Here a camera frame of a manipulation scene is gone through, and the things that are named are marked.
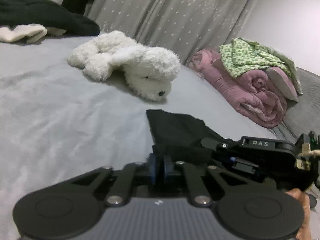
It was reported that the black t-shirt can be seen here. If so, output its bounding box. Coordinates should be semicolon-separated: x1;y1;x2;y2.
146;109;233;166

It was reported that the person's right hand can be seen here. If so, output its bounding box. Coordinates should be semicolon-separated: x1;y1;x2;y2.
286;189;311;240

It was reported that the grey padded headboard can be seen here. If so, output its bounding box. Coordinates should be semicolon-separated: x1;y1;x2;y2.
270;68;320;143

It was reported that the folded pink quilt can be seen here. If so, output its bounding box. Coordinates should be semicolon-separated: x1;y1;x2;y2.
189;49;287;128

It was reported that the pink grey pillow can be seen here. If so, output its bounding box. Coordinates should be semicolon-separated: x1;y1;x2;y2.
265;67;298;102

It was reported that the green patterned cloth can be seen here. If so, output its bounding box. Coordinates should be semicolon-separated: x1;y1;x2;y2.
219;38;296;78

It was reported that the white plush dog toy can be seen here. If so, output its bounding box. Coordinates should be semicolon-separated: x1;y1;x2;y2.
67;30;181;101

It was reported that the grey dotted curtain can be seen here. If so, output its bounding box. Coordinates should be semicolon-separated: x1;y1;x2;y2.
88;0;255;63

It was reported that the white cloth by black garment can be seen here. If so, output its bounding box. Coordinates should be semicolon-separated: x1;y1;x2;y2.
1;24;66;44

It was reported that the black garment on bed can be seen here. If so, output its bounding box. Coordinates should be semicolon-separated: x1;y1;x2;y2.
1;0;100;36

